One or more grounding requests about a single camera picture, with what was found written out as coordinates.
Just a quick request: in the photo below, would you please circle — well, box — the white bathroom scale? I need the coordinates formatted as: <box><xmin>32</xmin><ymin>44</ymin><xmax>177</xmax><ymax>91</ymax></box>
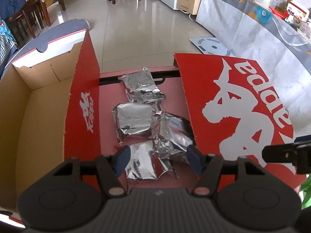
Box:
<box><xmin>190</xmin><ymin>37</ymin><xmax>235</xmax><ymax>57</ymax></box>

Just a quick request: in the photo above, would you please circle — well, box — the blue round plastic lid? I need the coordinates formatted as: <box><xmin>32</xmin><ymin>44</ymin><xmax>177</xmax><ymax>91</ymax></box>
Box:
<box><xmin>256</xmin><ymin>6</ymin><xmax>273</xmax><ymax>24</ymax></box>

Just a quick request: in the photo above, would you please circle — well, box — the red Kappa box lid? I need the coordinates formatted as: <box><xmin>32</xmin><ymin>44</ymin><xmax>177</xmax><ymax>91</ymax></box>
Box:
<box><xmin>174</xmin><ymin>53</ymin><xmax>306</xmax><ymax>188</ymax></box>

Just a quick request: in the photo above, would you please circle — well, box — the marble patterned table cloth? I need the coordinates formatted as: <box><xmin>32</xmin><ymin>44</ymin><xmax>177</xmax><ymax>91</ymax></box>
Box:
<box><xmin>196</xmin><ymin>0</ymin><xmax>310</xmax><ymax>136</ymax></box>

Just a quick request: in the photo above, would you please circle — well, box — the wooden chair with blue jacket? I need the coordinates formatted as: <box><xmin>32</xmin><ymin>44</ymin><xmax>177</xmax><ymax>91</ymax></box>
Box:
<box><xmin>1</xmin><ymin>0</ymin><xmax>51</xmax><ymax>40</ymax></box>

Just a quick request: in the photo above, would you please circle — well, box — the brown cardboard shoe box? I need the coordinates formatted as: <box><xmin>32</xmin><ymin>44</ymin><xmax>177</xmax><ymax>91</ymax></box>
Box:
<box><xmin>1</xmin><ymin>29</ymin><xmax>101</xmax><ymax>211</ymax></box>

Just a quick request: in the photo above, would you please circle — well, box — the silver foil packet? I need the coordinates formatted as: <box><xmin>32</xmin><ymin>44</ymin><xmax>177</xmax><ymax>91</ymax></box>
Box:
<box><xmin>112</xmin><ymin>101</ymin><xmax>163</xmax><ymax>144</ymax></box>
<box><xmin>118</xmin><ymin>67</ymin><xmax>166</xmax><ymax>104</ymax></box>
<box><xmin>125</xmin><ymin>140</ymin><xmax>174</xmax><ymax>181</ymax></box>

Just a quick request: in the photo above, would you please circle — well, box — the rolled grey blue mat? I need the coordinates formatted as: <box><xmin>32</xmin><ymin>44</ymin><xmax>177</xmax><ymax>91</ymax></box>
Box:
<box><xmin>1</xmin><ymin>18</ymin><xmax>91</xmax><ymax>79</ymax></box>

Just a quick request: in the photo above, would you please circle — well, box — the red white printed box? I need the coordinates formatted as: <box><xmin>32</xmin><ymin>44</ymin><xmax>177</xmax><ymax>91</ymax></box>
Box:
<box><xmin>286</xmin><ymin>1</ymin><xmax>310</xmax><ymax>22</ymax></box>

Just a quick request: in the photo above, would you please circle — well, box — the houndstooth patterned cushion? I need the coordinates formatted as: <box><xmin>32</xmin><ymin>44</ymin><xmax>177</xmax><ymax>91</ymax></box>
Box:
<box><xmin>0</xmin><ymin>35</ymin><xmax>17</xmax><ymax>65</ymax></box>

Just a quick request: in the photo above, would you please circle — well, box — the right crumpled foil packet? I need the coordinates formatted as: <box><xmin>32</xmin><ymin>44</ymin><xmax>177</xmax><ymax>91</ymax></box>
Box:
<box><xmin>153</xmin><ymin>111</ymin><xmax>195</xmax><ymax>163</ymax></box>

